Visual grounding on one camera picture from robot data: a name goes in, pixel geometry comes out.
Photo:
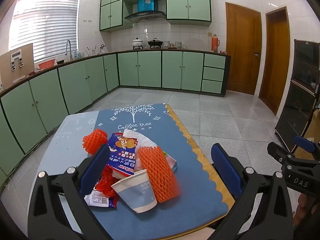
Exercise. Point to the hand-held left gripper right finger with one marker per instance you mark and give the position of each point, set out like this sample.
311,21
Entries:
225,165

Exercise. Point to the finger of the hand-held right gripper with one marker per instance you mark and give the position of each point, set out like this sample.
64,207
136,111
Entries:
277,152
303,143

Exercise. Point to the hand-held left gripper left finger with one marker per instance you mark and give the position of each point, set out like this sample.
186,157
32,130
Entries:
96,166

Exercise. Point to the red plastic bag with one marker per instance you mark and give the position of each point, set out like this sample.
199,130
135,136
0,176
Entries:
107,182

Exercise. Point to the blue snack packet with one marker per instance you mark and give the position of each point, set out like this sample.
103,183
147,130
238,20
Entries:
120,155

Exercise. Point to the small orange foam net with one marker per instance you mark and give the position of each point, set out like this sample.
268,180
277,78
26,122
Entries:
93,140

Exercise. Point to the white barcode wrapper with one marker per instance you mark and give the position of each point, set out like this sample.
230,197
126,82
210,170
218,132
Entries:
97,200

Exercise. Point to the white and blue paper cup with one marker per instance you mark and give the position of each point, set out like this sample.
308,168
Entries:
137,195

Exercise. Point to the white plastic wrapper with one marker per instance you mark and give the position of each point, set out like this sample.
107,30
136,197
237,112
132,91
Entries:
145,140

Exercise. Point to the large orange foam net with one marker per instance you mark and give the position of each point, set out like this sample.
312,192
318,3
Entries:
160,175

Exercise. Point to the person's right hand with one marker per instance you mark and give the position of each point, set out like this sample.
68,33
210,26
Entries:
303,202

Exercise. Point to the brown cardboard box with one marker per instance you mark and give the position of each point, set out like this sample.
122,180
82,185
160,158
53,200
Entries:
315,128

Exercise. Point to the wooden table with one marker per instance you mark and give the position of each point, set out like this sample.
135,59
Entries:
190,140

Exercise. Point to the black glass-front cabinet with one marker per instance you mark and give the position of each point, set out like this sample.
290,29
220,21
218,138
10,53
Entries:
300,100

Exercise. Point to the dark blue table mat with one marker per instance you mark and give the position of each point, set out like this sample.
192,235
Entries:
190,195

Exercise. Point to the brown wooden door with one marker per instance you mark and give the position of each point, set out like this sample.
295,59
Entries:
242,50
275,62

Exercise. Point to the green base cabinets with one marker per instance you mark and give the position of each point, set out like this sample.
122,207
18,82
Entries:
150,67

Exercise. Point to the red plastic basin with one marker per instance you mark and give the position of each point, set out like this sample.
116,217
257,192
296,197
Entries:
46,65

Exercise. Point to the utensil holder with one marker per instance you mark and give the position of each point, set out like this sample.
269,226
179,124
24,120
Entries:
91,51

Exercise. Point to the flat cardboard box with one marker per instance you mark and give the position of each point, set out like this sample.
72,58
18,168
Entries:
25,72

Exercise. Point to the red thermos flask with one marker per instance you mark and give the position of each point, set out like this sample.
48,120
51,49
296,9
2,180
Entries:
215,43

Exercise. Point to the metal sink faucet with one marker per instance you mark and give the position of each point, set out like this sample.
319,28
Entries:
68,47

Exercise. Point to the white cooking pot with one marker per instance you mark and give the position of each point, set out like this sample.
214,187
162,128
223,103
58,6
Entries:
137,43

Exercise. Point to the black wok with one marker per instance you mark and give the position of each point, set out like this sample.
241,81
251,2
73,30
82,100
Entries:
155,43

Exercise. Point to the white window blind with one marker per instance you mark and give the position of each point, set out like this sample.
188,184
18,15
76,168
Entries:
45,22

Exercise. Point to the range hood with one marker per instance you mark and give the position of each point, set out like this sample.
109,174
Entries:
145,15

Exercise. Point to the green wall cabinets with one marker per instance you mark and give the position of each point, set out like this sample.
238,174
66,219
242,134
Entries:
187,5

